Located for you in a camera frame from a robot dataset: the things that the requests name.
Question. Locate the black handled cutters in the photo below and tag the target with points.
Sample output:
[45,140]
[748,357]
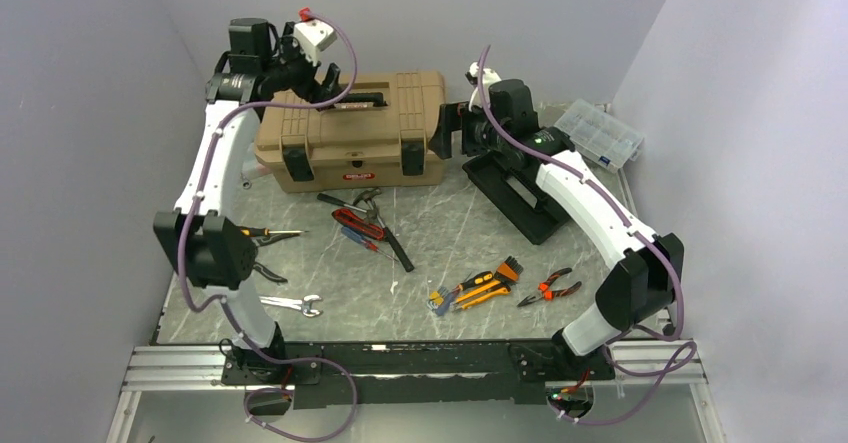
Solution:
[263,270]

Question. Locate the blue red screwdriver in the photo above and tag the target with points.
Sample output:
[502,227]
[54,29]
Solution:
[364,242]

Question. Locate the clear compartment organizer box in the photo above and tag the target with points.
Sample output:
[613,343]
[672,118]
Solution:
[599,136]

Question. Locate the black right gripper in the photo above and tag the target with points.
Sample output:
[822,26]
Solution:
[455,117]

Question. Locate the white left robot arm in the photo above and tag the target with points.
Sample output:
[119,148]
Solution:
[211,256]

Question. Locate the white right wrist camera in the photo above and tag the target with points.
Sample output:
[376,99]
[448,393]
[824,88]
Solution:
[480,78]

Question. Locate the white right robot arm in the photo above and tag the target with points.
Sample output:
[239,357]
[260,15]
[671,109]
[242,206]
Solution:
[539,181]

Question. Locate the red black utility knife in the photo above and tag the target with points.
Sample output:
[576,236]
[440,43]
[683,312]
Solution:
[349,219]

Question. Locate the yellow handled screwdriver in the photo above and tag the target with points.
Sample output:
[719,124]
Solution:
[254,232]

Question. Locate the orange black utility knife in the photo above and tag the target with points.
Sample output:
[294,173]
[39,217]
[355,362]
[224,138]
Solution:
[480,288]

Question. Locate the large black-handled hammer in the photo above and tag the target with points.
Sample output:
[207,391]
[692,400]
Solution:
[372,211]

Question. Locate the black tool tray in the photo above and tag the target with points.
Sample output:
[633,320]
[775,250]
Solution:
[514,192]

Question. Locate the small claw hammer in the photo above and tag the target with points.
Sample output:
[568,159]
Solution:
[326,198]

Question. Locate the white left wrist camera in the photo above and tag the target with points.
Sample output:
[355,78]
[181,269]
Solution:
[313,34]

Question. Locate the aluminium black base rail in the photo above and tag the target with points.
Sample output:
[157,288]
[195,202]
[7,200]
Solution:
[324,373]

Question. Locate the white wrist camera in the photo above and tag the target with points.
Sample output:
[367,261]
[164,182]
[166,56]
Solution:
[480,78]
[313,34]

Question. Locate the orange handled pliers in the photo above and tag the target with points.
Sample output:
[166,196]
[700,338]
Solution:
[546,292]

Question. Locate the silver combination wrench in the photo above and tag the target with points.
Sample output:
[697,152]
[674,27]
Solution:
[302,305]

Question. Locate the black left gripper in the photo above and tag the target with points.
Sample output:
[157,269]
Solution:
[311,87]

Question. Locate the tan plastic toolbox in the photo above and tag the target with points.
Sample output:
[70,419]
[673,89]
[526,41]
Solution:
[377,137]

